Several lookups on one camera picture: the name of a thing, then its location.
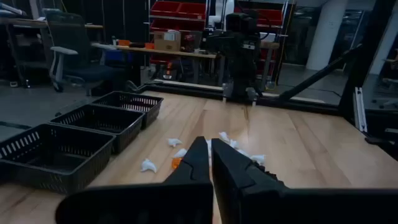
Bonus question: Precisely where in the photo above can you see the red storage bin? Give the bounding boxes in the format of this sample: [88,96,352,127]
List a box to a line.
[177,2,207,21]
[254,8,284,27]
[150,1,182,17]

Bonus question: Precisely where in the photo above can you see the white round column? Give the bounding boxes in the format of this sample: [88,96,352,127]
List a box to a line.
[306,0,349,72]

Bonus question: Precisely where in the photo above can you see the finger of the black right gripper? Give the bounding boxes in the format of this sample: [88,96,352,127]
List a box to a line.
[221,82,233,103]
[244,87,259,108]

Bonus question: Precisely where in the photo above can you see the black upright frame post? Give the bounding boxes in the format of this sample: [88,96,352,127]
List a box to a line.
[338,0,398,121]

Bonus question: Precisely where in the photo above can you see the wooden desk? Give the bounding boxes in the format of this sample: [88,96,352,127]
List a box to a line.
[0,17,104,30]

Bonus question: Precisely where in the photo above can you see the wooden workbench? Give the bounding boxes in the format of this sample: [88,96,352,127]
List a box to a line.
[91,42,280,91]

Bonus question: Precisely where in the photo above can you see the office chair with white base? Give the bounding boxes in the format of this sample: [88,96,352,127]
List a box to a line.
[42,8,125,94]

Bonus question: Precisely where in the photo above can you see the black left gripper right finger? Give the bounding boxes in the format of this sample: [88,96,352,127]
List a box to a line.
[211,138,398,224]

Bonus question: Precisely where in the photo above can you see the black frame brace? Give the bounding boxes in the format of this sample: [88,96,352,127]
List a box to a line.
[277,43,363,102]

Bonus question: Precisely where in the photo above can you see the black metal table frame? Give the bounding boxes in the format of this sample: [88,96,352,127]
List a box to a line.
[141,79,398,125]

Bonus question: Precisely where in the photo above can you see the silver aluminium extrusion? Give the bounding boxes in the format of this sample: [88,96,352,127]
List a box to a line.
[353,86,369,134]

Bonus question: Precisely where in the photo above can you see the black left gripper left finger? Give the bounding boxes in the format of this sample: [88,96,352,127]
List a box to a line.
[55,136,214,224]

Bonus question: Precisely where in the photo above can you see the cardboard box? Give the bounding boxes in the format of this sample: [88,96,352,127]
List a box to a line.
[154,30,182,52]

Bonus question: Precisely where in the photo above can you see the black game piece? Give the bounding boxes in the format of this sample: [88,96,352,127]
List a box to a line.
[260,164,279,181]

